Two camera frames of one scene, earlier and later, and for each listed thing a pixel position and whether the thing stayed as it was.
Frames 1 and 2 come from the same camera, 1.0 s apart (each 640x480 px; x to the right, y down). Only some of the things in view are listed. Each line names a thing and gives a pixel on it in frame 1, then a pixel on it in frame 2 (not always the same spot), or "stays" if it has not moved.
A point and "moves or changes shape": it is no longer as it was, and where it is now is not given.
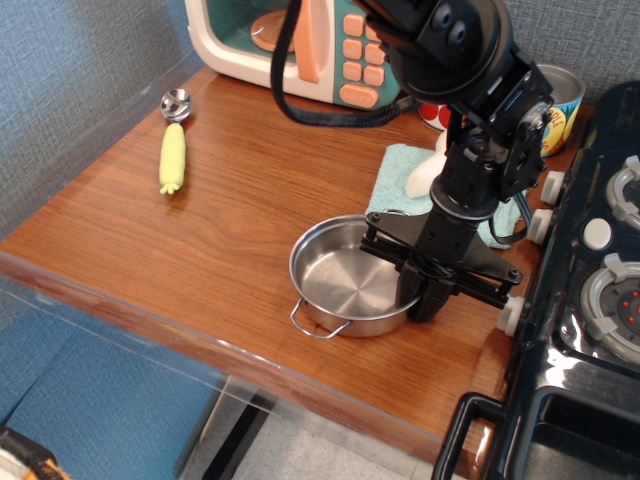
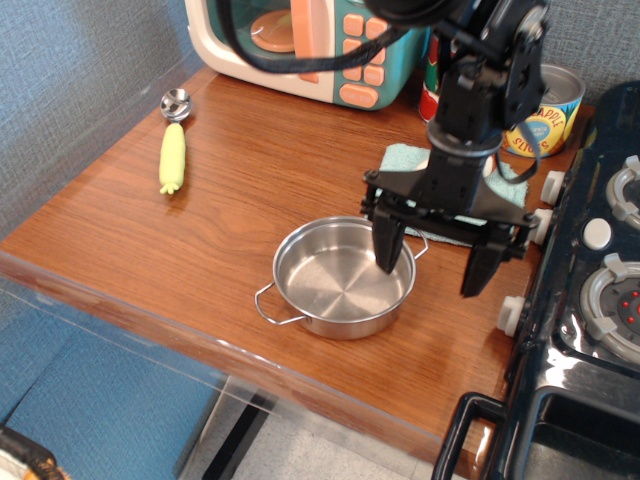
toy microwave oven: (334, 51) stays
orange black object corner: (22, 458) stays
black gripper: (443, 244) → (450, 196)
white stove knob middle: (539, 225) stays
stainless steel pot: (347, 289) moves or changes shape
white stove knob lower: (510, 315) stays
